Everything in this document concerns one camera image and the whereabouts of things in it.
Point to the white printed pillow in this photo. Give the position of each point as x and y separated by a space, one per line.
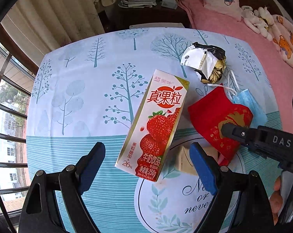
221 2

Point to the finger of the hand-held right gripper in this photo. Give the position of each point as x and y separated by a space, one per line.
234 131

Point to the white plush toy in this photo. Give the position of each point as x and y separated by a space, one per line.
264 20
249 15

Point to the beige curtain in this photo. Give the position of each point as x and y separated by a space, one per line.
51 12

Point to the window with dark frame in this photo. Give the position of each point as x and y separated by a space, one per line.
7 126

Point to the dark wooden cabinet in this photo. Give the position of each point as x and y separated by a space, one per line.
141 17

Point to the tree print tablecloth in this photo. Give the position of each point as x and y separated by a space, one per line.
76 126

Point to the person's right hand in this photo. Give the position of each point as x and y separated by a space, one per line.
275 203

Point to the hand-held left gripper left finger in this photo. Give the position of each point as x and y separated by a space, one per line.
90 172

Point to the pink blanket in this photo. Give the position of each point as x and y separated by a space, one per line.
258 58

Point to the red paper packet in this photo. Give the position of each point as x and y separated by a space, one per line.
209 116

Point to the crumpled foil snack wrapper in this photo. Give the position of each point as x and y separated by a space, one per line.
204 58

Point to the light blue box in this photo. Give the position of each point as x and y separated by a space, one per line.
169 2

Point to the bear print blanket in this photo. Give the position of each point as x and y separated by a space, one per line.
287 41

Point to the strawberry milk carton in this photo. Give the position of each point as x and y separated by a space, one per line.
158 126

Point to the beige cardboard box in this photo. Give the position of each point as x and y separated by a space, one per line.
185 160

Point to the blue face mask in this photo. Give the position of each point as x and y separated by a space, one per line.
248 102

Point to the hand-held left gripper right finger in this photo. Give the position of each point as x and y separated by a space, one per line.
202 172

